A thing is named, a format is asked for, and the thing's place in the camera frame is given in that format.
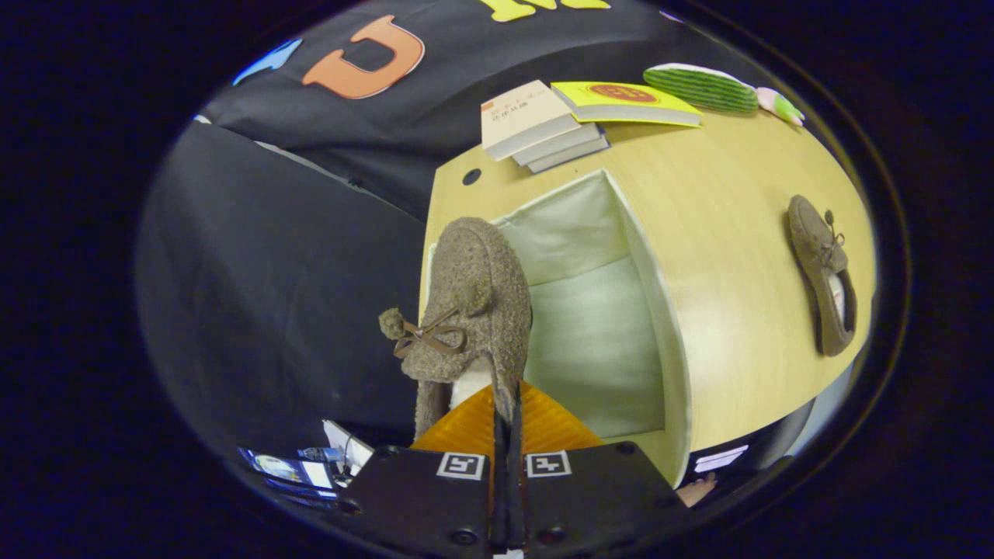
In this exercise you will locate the grey book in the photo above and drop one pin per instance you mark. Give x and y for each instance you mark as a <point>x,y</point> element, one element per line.
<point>575,155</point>
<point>563,144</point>

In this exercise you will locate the brown fuzzy shoe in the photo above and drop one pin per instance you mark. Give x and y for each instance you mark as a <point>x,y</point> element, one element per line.
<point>811,248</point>
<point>474,295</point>

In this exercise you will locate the pink and green plush toy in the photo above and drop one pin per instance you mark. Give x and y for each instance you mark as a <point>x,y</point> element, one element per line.
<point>780,105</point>

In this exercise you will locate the black backdrop cloth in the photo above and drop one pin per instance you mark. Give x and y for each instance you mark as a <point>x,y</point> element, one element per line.
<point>272,295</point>

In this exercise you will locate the beige book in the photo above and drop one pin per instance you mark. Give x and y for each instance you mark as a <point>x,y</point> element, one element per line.
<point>524,116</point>

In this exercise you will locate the cream fabric storage box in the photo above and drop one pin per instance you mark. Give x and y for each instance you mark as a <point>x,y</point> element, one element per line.
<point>590,341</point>

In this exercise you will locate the watermelon slice plush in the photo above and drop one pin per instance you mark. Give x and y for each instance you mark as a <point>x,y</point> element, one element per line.
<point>699,88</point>

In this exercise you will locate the yellow book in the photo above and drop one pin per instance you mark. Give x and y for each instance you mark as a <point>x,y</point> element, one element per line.
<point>621,97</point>

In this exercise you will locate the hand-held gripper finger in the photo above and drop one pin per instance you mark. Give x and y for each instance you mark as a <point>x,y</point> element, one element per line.
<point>516,497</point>
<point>501,497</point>

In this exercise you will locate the white paper sheet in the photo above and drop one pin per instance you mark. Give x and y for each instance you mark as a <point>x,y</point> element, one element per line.
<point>349,446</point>

